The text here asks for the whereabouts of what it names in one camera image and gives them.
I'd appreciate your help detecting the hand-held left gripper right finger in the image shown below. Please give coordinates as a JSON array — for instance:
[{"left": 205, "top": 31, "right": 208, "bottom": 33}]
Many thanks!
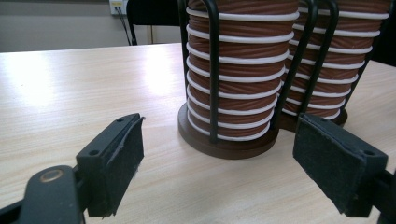
[{"left": 292, "top": 112, "right": 389, "bottom": 218}]

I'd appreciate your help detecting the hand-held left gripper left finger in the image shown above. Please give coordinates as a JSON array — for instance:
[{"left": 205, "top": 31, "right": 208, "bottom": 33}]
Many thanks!
[{"left": 75, "top": 112, "right": 146, "bottom": 218}]

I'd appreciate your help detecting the stack of brown paper cups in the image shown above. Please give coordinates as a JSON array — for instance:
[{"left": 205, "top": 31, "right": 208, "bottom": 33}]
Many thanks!
[
  {"left": 185, "top": 0, "right": 301, "bottom": 143},
  {"left": 281, "top": 0, "right": 391, "bottom": 121}
]

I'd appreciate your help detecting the black folding chair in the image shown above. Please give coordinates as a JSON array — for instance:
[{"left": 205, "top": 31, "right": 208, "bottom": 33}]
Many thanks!
[{"left": 126, "top": 0, "right": 181, "bottom": 47}]

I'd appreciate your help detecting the black power cable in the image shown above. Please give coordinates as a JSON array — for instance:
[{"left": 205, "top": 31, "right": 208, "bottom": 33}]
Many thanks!
[{"left": 115, "top": 7, "right": 133, "bottom": 47}]

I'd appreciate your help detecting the white wall socket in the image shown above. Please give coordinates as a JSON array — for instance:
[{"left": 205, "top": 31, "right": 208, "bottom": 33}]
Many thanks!
[{"left": 108, "top": 0, "right": 129, "bottom": 16}]

